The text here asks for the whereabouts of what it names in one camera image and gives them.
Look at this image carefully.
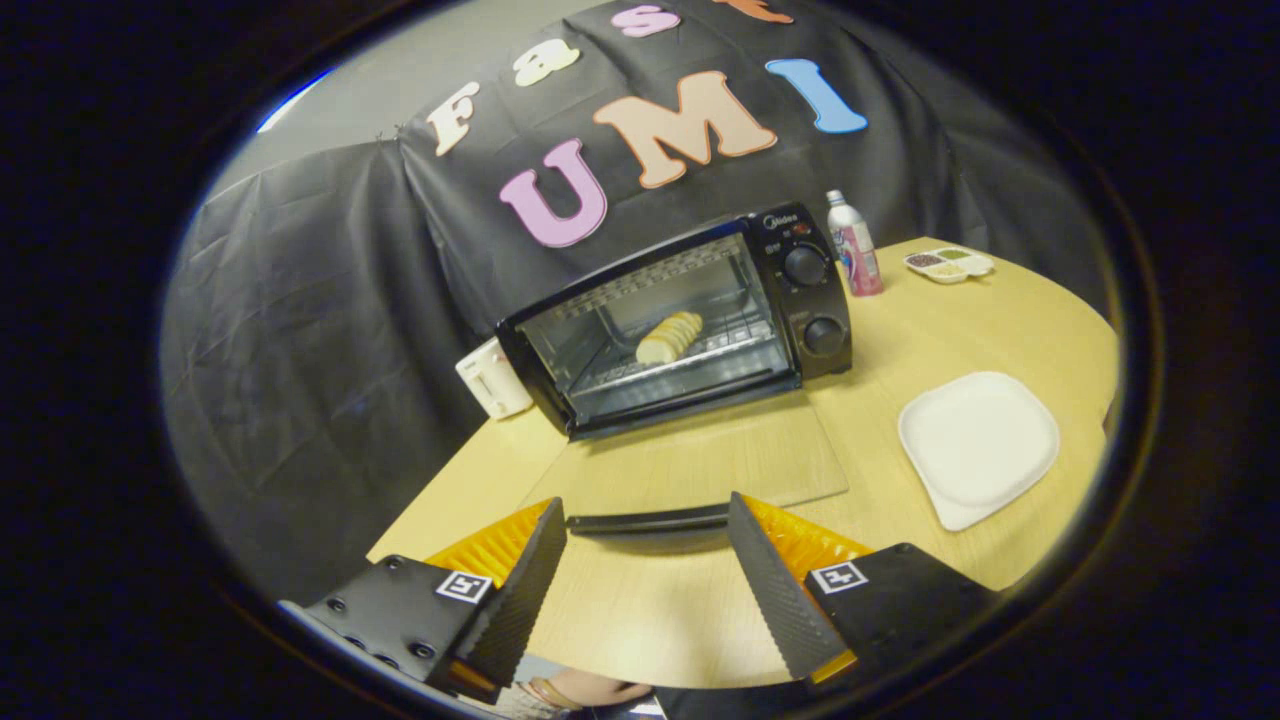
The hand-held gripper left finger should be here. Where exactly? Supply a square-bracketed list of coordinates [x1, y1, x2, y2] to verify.
[280, 497, 568, 706]

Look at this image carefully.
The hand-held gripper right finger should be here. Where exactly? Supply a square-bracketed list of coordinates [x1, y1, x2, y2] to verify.
[727, 491, 1001, 686]

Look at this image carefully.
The sliced yellow bread loaf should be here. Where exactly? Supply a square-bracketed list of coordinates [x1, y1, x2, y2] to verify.
[636, 311, 705, 366]

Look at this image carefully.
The black toaster oven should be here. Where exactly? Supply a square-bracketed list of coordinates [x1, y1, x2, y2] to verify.
[495, 203, 854, 546]

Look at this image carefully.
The white pop-up toaster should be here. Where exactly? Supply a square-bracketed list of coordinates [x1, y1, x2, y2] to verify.
[455, 337, 535, 421]

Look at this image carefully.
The person's foot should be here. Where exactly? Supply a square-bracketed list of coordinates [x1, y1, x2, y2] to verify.
[515, 670, 656, 716]

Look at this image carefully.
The white square plate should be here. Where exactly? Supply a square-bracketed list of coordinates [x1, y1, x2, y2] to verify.
[897, 371, 1061, 532]

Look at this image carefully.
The pink labelled bottle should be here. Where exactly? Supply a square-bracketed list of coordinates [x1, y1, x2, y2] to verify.
[826, 190, 885, 298]

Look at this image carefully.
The white divided condiment dish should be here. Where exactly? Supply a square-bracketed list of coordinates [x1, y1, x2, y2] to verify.
[903, 246, 996, 285]

